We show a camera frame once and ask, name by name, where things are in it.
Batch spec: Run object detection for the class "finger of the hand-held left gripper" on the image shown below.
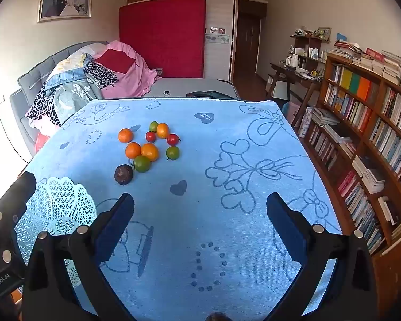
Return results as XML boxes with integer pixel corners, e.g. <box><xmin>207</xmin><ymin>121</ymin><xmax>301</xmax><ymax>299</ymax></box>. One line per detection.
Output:
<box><xmin>0</xmin><ymin>171</ymin><xmax>37</xmax><ymax>231</ymax></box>

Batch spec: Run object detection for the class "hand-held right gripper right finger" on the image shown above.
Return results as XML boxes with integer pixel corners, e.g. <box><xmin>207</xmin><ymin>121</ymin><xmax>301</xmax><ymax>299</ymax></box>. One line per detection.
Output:
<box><xmin>266</xmin><ymin>192</ymin><xmax>378</xmax><ymax>321</ymax></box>

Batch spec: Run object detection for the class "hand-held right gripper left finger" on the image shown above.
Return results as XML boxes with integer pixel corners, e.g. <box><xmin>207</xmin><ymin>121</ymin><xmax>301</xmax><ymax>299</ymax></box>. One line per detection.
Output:
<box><xmin>23</xmin><ymin>192</ymin><xmax>136</xmax><ymax>321</ymax></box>

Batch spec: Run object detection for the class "white lace plastic basket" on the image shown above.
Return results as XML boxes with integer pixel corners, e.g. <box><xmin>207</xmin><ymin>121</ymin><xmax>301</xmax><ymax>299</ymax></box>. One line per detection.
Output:
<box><xmin>15</xmin><ymin>177</ymin><xmax>97</xmax><ymax>288</ymax></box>

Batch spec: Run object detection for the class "dark brown avocado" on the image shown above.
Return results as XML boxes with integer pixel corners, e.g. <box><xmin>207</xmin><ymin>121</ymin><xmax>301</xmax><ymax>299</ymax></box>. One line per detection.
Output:
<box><xmin>114</xmin><ymin>164</ymin><xmax>134</xmax><ymax>185</ymax></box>

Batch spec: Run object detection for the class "light blue printed blanket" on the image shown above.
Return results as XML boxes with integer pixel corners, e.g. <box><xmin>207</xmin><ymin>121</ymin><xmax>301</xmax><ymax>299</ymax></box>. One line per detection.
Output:
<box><xmin>15</xmin><ymin>98</ymin><xmax>343</xmax><ymax>321</ymax></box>

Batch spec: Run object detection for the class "white bottle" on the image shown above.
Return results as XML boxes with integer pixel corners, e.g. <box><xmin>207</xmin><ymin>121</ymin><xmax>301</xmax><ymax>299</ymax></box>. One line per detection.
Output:
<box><xmin>299</xmin><ymin>106</ymin><xmax>314</xmax><ymax>138</ymax></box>

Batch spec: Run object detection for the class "grey floral quilt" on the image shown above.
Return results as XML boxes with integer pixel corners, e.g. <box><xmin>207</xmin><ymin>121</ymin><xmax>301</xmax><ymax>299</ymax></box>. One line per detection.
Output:
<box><xmin>45</xmin><ymin>74</ymin><xmax>102</xmax><ymax>124</ymax></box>

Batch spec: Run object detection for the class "grey bed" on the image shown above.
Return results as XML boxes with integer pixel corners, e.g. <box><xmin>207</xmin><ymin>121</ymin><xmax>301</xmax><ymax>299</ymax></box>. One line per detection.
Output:
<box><xmin>9</xmin><ymin>41</ymin><xmax>241</xmax><ymax>158</ymax></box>

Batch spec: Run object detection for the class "pale patchwork quilt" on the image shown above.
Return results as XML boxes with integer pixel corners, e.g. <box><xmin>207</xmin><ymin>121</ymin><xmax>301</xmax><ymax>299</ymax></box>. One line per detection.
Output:
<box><xmin>45</xmin><ymin>53</ymin><xmax>94</xmax><ymax>91</ymax></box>

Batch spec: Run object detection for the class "white drawer unit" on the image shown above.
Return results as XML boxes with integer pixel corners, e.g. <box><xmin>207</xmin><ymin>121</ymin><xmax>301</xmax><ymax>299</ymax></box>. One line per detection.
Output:
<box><xmin>267</xmin><ymin>74</ymin><xmax>290</xmax><ymax>101</ymax></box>

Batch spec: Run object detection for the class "leopard print cloth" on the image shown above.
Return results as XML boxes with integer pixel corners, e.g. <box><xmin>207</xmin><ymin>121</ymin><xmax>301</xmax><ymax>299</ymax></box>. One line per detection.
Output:
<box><xmin>26</xmin><ymin>61</ymin><xmax>119</xmax><ymax>126</ymax></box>

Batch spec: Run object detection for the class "pink blanket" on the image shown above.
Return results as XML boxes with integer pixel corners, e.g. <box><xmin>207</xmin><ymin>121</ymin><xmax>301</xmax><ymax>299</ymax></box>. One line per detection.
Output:
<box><xmin>97</xmin><ymin>40</ymin><xmax>161</xmax><ymax>99</ymax></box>

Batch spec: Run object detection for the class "dark green cloth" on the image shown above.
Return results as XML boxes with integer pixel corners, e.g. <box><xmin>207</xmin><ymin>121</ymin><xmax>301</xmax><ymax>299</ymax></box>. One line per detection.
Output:
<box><xmin>186</xmin><ymin>90</ymin><xmax>236</xmax><ymax>100</ymax></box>

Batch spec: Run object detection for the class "wooden desk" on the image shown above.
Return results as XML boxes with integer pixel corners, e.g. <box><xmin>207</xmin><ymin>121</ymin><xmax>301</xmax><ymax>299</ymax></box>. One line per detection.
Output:
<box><xmin>265</xmin><ymin>62</ymin><xmax>323</xmax><ymax>126</ymax></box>

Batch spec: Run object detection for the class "red pillow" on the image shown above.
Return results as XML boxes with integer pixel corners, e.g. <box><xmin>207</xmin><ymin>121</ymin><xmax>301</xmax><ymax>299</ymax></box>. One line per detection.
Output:
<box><xmin>94</xmin><ymin>49</ymin><xmax>136</xmax><ymax>73</ymax></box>

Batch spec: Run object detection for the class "wooden bookshelf with books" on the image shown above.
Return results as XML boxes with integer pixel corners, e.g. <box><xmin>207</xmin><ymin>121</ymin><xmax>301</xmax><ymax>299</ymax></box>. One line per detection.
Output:
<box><xmin>304</xmin><ymin>40</ymin><xmax>401</xmax><ymax>255</ymax></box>

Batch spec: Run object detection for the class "small wooden desk shelf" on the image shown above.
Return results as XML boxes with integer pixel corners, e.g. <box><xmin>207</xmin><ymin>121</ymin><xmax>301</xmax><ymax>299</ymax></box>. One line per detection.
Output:
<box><xmin>290</xmin><ymin>33</ymin><xmax>331</xmax><ymax>71</ymax></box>

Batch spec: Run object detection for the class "framed wedding photo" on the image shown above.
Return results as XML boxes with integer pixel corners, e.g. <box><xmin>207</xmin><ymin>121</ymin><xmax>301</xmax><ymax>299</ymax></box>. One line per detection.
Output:
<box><xmin>37</xmin><ymin>0</ymin><xmax>92</xmax><ymax>23</ymax></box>

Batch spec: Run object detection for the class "dark brown door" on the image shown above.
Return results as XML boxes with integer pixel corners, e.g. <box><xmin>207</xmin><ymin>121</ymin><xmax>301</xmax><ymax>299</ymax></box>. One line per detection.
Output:
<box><xmin>236</xmin><ymin>0</ymin><xmax>268</xmax><ymax>81</ymax></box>

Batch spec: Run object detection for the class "red mattress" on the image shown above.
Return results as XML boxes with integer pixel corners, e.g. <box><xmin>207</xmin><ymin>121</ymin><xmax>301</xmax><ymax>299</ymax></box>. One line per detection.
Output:
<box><xmin>119</xmin><ymin>0</ymin><xmax>207</xmax><ymax>79</ymax></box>

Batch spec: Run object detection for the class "black cable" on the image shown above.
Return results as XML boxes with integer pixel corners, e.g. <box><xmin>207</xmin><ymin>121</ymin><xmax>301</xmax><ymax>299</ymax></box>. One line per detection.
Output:
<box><xmin>0</xmin><ymin>104</ymin><xmax>32</xmax><ymax>164</ymax></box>

